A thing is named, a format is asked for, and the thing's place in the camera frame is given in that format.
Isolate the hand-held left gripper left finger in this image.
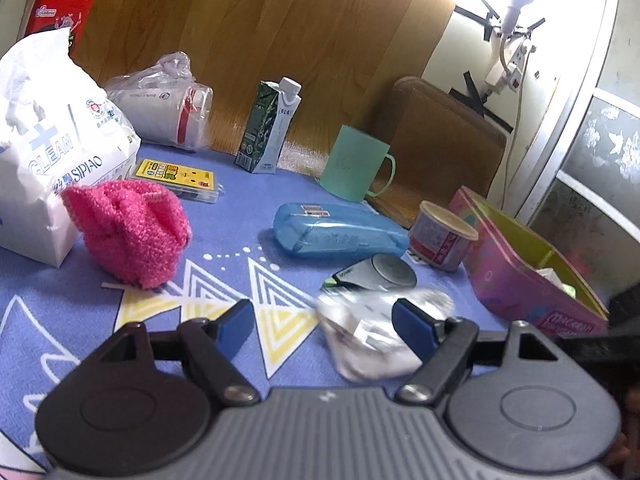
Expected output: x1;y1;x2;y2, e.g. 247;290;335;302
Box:
82;300;261;407

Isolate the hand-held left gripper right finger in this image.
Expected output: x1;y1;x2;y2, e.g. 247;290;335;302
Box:
392;298;560;405

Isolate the silver foil packet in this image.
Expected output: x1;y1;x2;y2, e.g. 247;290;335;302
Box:
316;287;456;381

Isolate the black round tape measure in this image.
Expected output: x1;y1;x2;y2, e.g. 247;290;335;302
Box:
322;254;418;291

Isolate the pink tin box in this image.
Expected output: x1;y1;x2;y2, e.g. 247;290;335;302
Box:
447;185;611;338

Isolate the blue plastic case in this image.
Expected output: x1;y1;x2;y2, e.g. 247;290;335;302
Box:
273;202;411;260

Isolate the yellow card case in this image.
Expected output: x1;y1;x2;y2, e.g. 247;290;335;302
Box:
127;158;224;204

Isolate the blue printed tablecloth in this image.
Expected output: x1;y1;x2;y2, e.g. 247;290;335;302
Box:
0;142;511;476

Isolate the round can with beige lid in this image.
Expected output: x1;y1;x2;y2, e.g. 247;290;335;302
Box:
408;200;480;272

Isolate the pink knitted pouch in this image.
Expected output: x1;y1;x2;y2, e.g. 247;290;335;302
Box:
61;179;193;290

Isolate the frosted glass sliding door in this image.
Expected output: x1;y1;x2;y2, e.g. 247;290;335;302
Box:
520;0;640;301

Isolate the green plastic mug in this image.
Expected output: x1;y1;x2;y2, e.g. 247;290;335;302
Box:
319;125;397;203

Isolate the green white drink carton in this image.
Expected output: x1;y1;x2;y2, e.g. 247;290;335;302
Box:
235;77;302;175

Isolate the plastic bag of paper cups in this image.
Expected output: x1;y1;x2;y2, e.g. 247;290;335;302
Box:
102;51;213;152

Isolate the large white tissue pack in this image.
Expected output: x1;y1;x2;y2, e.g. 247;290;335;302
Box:
0;27;141;267

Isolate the white power strip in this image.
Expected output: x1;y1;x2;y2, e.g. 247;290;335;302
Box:
485;40;536;96

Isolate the black tape strip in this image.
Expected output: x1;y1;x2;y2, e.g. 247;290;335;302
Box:
452;0;546;43

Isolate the white light bulb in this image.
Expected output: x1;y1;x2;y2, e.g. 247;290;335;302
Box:
500;0;536;31

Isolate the red cardboard box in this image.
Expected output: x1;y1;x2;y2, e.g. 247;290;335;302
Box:
22;0;98;58

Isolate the white cable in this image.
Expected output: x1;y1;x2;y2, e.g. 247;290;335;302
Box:
500;80;523;211

